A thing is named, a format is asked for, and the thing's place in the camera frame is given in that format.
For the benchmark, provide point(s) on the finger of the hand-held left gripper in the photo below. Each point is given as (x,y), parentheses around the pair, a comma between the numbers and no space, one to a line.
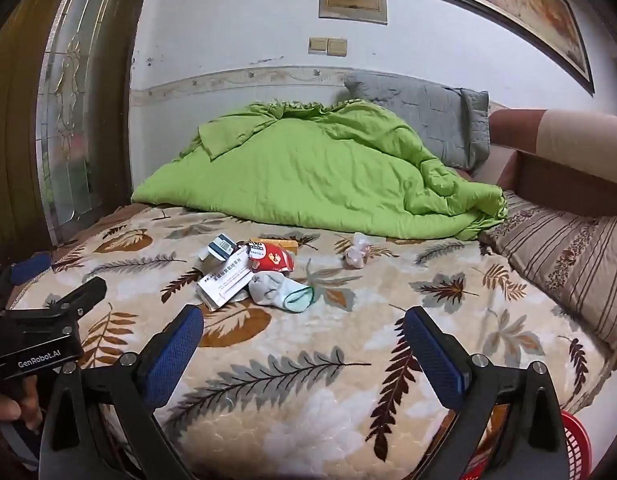
(31,265)
(83,292)

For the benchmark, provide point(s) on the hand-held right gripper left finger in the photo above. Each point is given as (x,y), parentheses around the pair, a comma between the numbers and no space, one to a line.
(174,355)

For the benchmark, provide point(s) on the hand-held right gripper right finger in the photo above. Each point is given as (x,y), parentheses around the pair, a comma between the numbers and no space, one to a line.
(433,355)

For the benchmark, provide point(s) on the white medicine box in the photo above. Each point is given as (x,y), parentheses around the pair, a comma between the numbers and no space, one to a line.
(223,280)

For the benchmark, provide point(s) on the white plastic wad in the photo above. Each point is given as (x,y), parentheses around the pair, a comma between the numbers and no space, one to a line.
(358,252)

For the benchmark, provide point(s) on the orange box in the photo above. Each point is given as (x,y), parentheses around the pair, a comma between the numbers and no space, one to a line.
(288,245)

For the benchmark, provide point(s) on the red plastic basket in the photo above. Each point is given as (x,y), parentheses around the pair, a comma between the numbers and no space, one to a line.
(577,445)

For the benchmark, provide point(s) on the person's left hand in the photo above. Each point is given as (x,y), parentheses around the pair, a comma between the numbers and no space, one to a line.
(6,407)

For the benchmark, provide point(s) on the grey sock with mint toe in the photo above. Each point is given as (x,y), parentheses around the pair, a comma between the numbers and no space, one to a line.
(273,290)

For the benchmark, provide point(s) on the small blue white box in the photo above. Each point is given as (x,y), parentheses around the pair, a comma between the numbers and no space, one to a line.
(221,246)

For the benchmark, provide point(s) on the leaf print blanket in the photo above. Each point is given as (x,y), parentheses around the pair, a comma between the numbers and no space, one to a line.
(298,385)

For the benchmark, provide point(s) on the red snack packet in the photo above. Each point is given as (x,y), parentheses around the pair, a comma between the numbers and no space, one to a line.
(273,259)

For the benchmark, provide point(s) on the wooden door with leaded glass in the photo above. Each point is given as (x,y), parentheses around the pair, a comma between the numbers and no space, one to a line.
(78,110)

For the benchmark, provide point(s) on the striped beige pillow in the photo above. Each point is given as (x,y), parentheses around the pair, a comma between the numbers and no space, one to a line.
(578,260)

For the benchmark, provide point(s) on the green quilt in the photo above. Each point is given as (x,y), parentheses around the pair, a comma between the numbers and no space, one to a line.
(313,175)

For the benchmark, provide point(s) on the brown padded headboard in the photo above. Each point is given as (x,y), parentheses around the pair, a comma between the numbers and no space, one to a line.
(563,150)

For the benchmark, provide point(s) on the grey quilted pillow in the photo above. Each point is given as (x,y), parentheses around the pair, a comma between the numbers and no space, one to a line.
(428,110)

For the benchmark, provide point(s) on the framed painting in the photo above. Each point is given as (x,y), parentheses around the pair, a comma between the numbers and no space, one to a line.
(513,0)

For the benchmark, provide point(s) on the beige wall switch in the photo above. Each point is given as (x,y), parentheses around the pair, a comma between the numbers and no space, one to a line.
(318,46)
(338,46)

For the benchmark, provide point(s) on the framed wall plaque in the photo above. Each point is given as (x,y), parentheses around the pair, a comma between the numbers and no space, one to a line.
(353,0)

